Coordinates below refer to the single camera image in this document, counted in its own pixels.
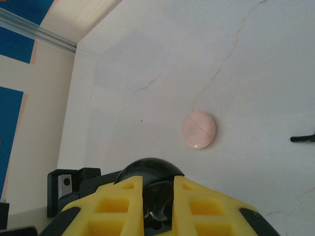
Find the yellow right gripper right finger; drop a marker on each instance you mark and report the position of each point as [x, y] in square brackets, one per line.
[209, 214]

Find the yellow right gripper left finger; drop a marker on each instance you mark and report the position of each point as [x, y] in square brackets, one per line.
[110, 214]

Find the pink earbud charging case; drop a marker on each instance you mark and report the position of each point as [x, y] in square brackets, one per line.
[198, 130]

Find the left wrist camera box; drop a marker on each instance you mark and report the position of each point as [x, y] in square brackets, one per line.
[86, 182]

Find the aluminium frame post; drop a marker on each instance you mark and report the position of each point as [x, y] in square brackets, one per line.
[37, 32]

